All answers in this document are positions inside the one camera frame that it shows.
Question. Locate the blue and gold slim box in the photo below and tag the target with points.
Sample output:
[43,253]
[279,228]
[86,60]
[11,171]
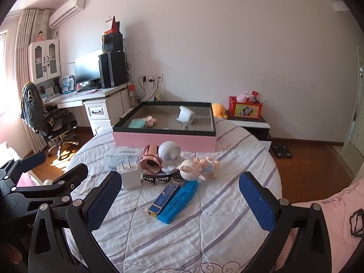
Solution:
[163,199]

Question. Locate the white charger plug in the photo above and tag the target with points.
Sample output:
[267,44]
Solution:
[129,176]

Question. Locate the white wall sockets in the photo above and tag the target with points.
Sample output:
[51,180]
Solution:
[153,78]

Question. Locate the pink pig doll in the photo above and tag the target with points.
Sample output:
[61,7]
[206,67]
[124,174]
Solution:
[190,169]

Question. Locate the white desk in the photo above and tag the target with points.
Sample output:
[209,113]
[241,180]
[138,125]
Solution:
[74,98]

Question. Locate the small pink doll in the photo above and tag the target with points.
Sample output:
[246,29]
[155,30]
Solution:
[40,36]

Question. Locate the red triangular box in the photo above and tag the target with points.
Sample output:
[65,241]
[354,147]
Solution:
[113,27]

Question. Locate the pink printed quilt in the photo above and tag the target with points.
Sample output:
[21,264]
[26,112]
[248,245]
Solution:
[318,233]

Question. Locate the person's left hand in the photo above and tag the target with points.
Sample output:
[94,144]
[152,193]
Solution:
[13,257]

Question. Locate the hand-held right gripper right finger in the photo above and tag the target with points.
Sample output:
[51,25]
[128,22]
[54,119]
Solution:
[256,204]

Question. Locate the yellow octopus plush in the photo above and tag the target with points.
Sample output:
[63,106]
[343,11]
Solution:
[219,110]

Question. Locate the red printed storage crate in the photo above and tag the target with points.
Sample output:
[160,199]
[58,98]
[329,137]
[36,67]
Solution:
[246,109]

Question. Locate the white glass-door cabinet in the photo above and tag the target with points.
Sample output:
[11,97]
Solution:
[44,61]

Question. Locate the black and white low cabinet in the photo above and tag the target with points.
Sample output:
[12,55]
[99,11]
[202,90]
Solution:
[256,126]

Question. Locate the black computer monitor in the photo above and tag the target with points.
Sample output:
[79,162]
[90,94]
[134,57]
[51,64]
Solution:
[86,68]

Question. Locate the red card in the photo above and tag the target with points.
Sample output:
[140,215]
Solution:
[255,95]

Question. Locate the dark printed jacket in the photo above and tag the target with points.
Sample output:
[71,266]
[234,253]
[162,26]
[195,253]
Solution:
[32,105]

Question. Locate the blue box on desk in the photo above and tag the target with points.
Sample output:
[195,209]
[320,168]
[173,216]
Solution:
[67,84]

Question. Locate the black computer tower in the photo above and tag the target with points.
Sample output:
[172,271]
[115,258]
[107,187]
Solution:
[113,69]

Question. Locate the black floor scale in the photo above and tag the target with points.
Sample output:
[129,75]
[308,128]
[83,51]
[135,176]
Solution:
[281,151]

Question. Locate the pink storage box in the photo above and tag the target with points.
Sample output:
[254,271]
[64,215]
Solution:
[170,142]

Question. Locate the rose gold cup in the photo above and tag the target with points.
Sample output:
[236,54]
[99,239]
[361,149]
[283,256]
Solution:
[150,159]

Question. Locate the pink plush toy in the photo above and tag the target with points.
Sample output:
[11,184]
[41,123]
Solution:
[242,97]

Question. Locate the white doorway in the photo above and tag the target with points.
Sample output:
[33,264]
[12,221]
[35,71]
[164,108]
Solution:
[355,113]

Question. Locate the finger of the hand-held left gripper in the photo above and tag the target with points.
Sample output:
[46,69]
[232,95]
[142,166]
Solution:
[34,158]
[75,172]

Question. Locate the small pink toy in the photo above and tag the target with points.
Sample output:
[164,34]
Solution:
[150,121]

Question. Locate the orange capped bottle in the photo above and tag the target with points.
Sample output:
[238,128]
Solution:
[131,92]

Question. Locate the pale wipes packet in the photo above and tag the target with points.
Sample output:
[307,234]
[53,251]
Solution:
[119,157]

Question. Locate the blue highlighter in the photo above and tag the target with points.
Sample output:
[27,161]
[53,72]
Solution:
[179,203]

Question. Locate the black hair clip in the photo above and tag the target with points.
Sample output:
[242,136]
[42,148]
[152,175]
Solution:
[155,178]

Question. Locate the clear small bottle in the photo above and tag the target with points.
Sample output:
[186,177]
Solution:
[186,125]

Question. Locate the window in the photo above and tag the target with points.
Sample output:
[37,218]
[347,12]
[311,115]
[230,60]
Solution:
[2,45]

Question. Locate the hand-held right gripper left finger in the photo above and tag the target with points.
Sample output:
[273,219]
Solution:
[103,202]

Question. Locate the white air conditioner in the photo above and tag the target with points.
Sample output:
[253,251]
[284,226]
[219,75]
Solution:
[66,11]

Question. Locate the black office chair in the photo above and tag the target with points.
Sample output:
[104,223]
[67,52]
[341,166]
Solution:
[58,126]

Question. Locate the teal round case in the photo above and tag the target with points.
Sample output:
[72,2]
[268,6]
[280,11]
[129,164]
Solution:
[137,123]

